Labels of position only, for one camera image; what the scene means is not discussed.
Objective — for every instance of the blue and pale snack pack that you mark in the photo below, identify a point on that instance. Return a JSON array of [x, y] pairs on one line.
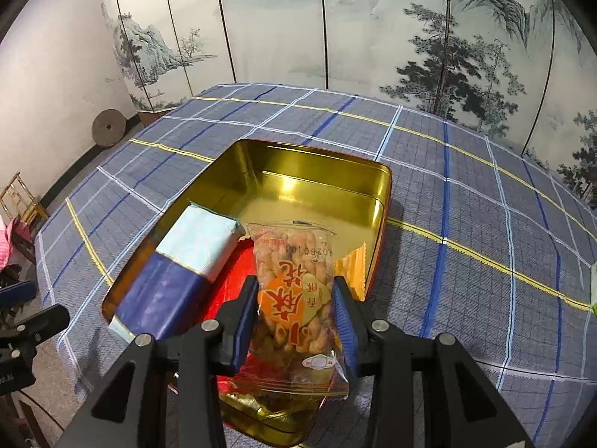
[[177, 284]]

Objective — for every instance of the pink cloth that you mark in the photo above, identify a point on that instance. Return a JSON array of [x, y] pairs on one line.
[[5, 245]]

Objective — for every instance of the dark red gold-lined tin box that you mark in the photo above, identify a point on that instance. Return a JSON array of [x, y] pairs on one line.
[[298, 205]]

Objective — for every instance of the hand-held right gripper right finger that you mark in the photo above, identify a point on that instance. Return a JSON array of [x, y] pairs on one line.
[[347, 331]]

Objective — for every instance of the bamboo chair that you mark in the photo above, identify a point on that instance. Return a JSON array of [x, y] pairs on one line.
[[21, 205]]

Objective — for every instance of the round stone millstone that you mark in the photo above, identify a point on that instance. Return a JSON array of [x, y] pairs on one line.
[[106, 128]]

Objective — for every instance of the plaid grey-blue tablecloth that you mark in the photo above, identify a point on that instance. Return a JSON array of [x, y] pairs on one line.
[[466, 242]]

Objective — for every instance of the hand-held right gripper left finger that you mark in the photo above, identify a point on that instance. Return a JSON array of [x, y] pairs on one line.
[[243, 327]]

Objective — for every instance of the red snack packet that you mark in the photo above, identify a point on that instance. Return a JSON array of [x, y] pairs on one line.
[[226, 273]]

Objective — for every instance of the landscape painted folding screen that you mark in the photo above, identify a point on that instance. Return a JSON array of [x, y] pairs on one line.
[[326, 28]]

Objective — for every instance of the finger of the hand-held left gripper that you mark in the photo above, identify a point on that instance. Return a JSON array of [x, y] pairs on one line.
[[18, 293], [44, 319]]

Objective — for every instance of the clear peanut bag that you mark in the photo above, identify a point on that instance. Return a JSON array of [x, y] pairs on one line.
[[294, 298]]

